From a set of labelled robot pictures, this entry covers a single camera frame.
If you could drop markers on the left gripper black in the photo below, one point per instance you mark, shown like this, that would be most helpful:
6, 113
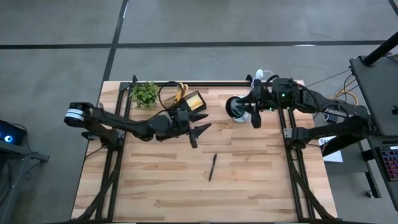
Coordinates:
178, 127

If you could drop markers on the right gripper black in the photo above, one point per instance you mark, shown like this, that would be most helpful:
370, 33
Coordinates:
264, 96

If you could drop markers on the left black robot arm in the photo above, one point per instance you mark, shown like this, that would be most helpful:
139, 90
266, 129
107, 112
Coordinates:
118, 123

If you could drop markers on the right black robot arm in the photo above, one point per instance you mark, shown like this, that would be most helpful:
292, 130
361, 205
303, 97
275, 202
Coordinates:
329, 109

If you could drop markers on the black mesh desk organizer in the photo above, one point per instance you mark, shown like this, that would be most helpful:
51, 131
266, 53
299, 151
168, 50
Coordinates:
192, 105

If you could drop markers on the white spot lamp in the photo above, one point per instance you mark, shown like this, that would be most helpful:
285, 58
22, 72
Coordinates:
236, 112

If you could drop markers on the black pen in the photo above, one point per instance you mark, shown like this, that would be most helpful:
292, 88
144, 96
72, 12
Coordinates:
213, 167

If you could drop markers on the green plant in white pot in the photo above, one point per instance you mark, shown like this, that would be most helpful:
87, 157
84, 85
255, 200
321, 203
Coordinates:
145, 95

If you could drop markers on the black power strip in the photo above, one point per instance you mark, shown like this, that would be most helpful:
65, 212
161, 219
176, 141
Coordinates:
332, 118

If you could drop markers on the white paper sheet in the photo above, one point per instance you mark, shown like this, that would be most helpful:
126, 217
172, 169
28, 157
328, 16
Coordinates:
335, 157

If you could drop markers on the dark grey desk top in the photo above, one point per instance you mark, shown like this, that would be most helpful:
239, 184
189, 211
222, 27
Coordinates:
379, 93

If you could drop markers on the black pole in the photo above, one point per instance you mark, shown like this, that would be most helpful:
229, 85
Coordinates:
379, 51

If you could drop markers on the black keyboard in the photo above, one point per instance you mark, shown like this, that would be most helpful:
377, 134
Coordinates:
390, 161

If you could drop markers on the grey metal stand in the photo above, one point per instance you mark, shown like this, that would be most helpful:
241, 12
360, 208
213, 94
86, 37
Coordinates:
18, 152

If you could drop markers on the black computer with blue light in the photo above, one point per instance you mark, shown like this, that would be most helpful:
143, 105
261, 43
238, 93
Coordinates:
15, 130

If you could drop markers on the black metal table frame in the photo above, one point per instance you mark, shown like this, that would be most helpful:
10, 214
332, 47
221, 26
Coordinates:
217, 84

